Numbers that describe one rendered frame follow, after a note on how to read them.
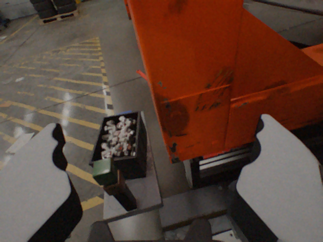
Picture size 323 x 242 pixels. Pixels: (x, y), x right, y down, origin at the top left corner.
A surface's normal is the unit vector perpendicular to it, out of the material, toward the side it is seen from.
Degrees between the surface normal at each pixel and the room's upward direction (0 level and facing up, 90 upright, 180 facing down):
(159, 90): 90
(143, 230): 0
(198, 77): 90
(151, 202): 0
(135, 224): 0
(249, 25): 90
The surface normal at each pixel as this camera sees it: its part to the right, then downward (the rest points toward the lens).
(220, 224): -0.17, -0.72
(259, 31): 0.20, 0.65
